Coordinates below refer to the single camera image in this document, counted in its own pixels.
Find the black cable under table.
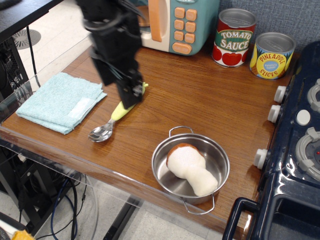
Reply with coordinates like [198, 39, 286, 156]
[34, 172, 88, 240]

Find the dark blue toy stove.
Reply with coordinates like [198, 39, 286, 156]
[223, 41, 320, 240]

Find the toy microwave oven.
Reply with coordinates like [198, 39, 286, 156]
[132, 0, 220, 56]

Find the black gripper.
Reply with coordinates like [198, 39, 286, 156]
[83, 14, 143, 109]

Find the white plush mushroom toy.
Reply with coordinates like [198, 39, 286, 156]
[166, 143, 218, 197]

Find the white stove knob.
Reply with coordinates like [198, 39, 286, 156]
[267, 105, 281, 123]
[273, 85, 287, 104]
[253, 149, 268, 170]

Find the yellow object at corner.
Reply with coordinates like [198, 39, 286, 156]
[12, 230, 34, 240]

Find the green handled metal spoon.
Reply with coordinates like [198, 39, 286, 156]
[87, 81, 150, 143]

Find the black table leg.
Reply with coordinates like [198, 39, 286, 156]
[103, 203, 137, 240]

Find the black desk frame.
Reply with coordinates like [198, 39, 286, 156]
[0, 0, 63, 234]

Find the pineapple slices can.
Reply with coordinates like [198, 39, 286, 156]
[249, 32, 296, 80]

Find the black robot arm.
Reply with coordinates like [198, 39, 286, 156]
[76, 0, 143, 109]

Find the tomato sauce can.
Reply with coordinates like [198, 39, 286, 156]
[212, 8, 257, 67]

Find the clear acrylic table guard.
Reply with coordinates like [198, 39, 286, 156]
[0, 37, 225, 228]

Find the light blue towel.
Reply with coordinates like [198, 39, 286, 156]
[16, 72, 107, 135]

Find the stainless steel pot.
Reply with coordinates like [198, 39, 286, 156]
[151, 126, 230, 215]

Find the blue cable under table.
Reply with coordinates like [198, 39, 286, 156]
[50, 178, 78, 236]

